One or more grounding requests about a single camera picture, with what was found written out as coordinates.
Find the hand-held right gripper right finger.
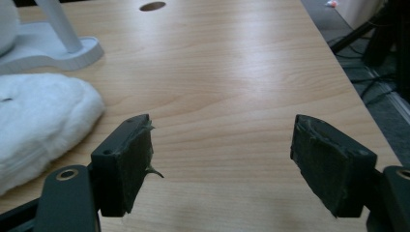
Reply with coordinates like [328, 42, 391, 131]
[289, 113, 378, 218]

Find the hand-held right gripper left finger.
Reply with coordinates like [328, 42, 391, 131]
[90, 113, 164, 218]

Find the white fluffy cloth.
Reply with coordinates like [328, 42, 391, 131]
[0, 72, 106, 197]

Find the black stand leg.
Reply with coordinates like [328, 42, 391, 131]
[330, 15, 388, 55]

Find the white stand base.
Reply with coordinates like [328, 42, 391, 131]
[0, 0, 105, 76]

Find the black floor cable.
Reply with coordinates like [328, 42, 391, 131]
[349, 72, 402, 105]

